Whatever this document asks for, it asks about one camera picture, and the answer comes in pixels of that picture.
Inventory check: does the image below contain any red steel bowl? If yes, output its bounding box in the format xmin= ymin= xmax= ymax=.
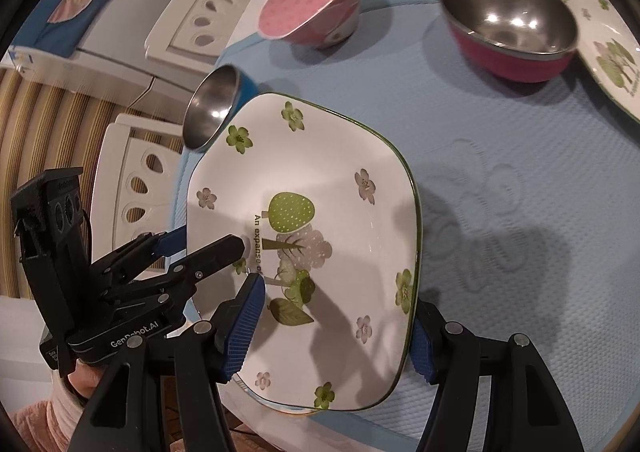
xmin=440 ymin=0 xmax=581 ymax=83

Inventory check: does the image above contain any person's left forearm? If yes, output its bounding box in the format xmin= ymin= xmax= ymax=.
xmin=9 ymin=379 xmax=83 ymax=452

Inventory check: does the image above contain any light blue placemat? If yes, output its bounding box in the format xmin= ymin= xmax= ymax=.
xmin=172 ymin=0 xmax=640 ymax=452

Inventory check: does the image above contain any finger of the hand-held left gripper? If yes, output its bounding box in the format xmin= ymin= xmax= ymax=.
xmin=150 ymin=233 xmax=247 ymax=304
xmin=102 ymin=226 xmax=188 ymax=281

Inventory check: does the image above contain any white cushioned chair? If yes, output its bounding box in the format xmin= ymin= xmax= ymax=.
xmin=10 ymin=0 xmax=208 ymax=108

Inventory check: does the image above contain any pink patterned bowl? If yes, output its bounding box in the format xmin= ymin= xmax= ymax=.
xmin=257 ymin=0 xmax=362 ymax=49

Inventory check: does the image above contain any striped rug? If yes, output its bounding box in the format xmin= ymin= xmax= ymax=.
xmin=0 ymin=67 xmax=186 ymax=298

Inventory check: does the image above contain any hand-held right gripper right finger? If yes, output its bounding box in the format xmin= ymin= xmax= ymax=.
xmin=411 ymin=299 xmax=586 ymax=452

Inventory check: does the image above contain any white cutout chair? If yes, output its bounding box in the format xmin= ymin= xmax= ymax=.
xmin=145 ymin=0 xmax=261 ymax=58
xmin=90 ymin=112 xmax=188 ymax=253

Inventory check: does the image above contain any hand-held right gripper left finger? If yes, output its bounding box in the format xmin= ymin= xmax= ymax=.
xmin=70 ymin=276 xmax=268 ymax=452

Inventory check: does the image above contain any small steel bowl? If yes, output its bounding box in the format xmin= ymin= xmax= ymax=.
xmin=182 ymin=64 xmax=261 ymax=150

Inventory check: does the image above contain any large white floral plate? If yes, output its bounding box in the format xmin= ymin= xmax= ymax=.
xmin=185 ymin=93 xmax=421 ymax=415

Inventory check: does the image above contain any person's left hand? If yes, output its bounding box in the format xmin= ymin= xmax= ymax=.
xmin=67 ymin=364 xmax=104 ymax=399

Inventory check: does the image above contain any small white floral plate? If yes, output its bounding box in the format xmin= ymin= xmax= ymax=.
xmin=555 ymin=0 xmax=640 ymax=123

